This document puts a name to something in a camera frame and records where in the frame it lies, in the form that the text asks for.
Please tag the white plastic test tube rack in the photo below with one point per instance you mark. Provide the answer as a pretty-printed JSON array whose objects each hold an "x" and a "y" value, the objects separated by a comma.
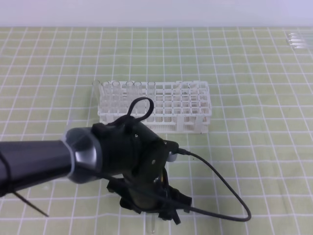
[{"x": 179, "y": 107}]

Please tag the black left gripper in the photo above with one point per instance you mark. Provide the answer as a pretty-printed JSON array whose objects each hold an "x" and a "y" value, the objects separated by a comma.
[{"x": 151, "y": 176}]

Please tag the spare clear test tubes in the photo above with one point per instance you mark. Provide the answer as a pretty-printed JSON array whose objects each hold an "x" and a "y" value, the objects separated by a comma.
[{"x": 300, "y": 40}]

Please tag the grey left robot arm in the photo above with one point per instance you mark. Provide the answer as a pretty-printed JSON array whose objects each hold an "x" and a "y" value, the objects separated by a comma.
[{"x": 131, "y": 158}]

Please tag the green checkered tablecloth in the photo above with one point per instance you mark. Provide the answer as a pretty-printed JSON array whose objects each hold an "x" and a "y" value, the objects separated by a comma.
[{"x": 260, "y": 138}]

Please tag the clear glass test tube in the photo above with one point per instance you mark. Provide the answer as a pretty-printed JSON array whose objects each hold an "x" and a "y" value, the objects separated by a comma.
[{"x": 150, "y": 223}]

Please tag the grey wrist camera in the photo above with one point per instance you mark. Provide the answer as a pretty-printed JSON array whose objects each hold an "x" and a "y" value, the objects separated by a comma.
[{"x": 172, "y": 157}]

